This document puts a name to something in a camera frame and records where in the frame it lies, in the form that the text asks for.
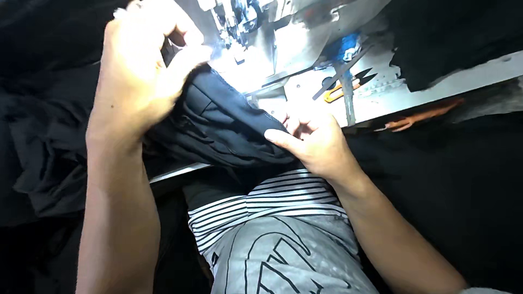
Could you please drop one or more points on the pile of dark fabric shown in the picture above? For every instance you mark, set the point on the pile of dark fabric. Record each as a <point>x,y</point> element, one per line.
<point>53,134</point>

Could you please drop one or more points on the person's right hand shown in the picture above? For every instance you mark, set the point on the person's right hand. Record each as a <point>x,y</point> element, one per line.
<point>327,151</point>

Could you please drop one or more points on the dark flat metal strip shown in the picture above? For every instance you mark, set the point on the dark flat metal strip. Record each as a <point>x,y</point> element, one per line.
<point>339,75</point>

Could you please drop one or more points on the orange-brown elongated object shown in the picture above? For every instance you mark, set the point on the orange-brown elongated object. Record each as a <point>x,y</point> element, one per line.
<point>425,115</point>

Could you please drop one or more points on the person's left forearm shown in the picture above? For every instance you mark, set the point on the person's left forearm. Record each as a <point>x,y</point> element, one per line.
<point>118,212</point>

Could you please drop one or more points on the sewing machine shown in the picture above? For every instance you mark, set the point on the sewing machine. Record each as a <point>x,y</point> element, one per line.
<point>286,36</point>

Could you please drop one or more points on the black fabric piece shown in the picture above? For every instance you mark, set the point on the black fabric piece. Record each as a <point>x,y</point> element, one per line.
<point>441,45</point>

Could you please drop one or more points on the person's left hand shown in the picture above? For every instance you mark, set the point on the person's left hand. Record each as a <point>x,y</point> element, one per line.
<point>130,81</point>

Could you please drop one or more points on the person's right forearm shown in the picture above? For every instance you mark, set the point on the person's right forearm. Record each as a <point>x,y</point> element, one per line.
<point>400,241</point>

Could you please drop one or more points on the person's right thumb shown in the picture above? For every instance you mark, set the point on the person's right thumb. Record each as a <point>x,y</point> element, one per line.
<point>285,140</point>

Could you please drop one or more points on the person's right fingers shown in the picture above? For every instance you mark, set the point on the person's right fingers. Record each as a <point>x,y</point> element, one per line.
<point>302,121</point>

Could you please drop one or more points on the orange thread snips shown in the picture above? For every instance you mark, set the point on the orange thread snips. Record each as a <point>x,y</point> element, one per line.
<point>345,89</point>

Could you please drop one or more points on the person's left fingers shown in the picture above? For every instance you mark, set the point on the person's left fingers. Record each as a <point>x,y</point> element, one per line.
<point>167,18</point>

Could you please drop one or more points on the person's left thumb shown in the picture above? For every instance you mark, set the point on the person's left thumb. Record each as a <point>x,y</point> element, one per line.
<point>179,67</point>

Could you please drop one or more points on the dark blue garment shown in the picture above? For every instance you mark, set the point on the dark blue garment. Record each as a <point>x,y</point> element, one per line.
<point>229,118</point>

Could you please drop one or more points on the person's body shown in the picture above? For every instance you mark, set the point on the person's body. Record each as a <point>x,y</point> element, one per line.
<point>286,245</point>

